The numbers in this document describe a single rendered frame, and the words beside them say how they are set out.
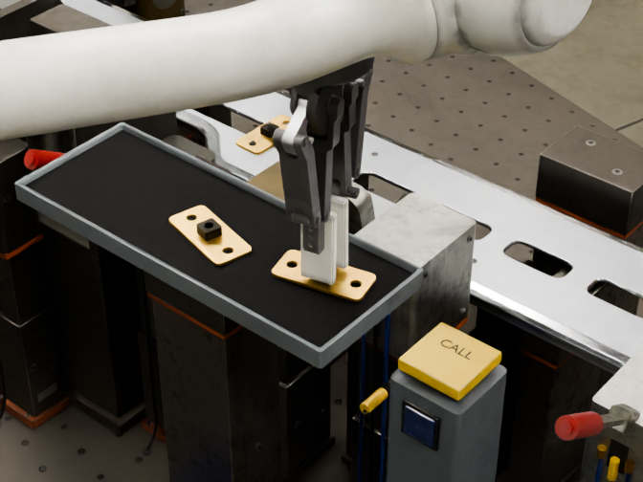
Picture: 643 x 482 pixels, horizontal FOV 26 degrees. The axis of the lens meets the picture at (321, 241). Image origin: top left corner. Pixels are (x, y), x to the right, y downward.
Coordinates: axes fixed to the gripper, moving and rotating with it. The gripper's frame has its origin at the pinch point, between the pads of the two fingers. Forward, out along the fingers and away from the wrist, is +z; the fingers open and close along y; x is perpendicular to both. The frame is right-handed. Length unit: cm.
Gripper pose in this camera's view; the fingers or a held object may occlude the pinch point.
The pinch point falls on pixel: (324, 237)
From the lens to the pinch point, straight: 115.2
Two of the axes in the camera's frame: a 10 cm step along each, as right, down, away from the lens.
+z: 0.0, 8.0, 6.0
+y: 4.4, -5.4, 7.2
